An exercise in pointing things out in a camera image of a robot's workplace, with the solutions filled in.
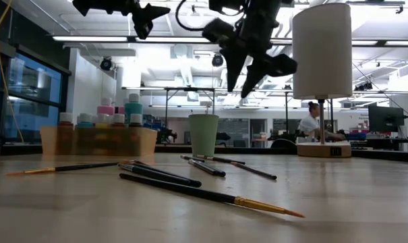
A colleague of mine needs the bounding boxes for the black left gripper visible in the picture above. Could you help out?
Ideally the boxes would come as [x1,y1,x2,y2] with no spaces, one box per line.
[71,0,171,41]

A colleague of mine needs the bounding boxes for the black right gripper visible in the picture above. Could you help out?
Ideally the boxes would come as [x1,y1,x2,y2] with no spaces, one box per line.
[202,0,298,99]

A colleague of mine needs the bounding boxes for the large turquoise paint bottle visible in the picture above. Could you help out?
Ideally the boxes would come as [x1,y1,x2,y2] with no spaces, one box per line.
[124,92,144,115]

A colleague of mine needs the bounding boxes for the small tan paint bottle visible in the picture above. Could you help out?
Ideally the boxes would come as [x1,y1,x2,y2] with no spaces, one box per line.
[112,113,126,155]

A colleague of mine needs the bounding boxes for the small yellow paint bottle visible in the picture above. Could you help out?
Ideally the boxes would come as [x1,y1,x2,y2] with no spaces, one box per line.
[95,113,110,155]

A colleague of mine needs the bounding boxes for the small blue paint bottle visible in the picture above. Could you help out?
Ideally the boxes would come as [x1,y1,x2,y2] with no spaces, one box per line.
[77,113,94,155]

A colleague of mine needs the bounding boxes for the small rust brown paint bottle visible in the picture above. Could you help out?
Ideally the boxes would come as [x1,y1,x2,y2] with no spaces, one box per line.
[57,111,74,155]

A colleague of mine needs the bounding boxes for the long black paintbrush gold ferrule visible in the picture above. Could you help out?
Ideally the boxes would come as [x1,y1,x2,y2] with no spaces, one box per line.
[118,172,306,219]

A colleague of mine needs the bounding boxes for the thick black paintbrush silver ferrule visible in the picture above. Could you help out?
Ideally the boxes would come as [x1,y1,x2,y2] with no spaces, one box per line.
[117,163,191,186]

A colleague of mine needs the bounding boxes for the black paintbrush orange bristles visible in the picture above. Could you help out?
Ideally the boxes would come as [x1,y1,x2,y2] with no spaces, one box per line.
[5,161,120,176]

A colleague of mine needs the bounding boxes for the black ceiling spotlight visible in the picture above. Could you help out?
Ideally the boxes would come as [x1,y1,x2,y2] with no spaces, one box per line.
[211,53,225,68]
[99,56,113,72]

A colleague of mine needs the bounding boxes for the ceiling strip light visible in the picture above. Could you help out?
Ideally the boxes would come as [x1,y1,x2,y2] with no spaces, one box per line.
[135,36,212,43]
[51,35,129,43]

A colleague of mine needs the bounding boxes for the white shade wooden base lamp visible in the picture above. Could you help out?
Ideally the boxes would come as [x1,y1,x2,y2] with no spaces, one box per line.
[291,2,353,159]

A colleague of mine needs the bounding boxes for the light green plastic cup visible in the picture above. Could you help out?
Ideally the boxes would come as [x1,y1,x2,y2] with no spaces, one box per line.
[188,113,220,158]

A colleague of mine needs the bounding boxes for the person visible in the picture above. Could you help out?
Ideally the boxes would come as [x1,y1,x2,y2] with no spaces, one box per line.
[297,101,347,142]

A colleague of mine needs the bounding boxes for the thick black paintbrush gold ferrule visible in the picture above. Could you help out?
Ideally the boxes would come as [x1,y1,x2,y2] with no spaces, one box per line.
[121,159,203,188]

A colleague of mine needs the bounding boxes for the orange translucent plastic bin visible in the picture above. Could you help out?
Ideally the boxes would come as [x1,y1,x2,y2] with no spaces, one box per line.
[40,126,158,157]

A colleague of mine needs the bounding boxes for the black monitor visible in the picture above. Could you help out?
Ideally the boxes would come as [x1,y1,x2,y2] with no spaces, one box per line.
[368,105,405,133]

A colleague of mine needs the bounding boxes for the black background metal frame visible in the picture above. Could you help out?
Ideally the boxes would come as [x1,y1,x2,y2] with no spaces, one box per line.
[163,86,216,129]

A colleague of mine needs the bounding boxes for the yellow cable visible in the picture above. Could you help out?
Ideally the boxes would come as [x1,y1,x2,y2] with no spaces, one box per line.
[0,0,26,143]

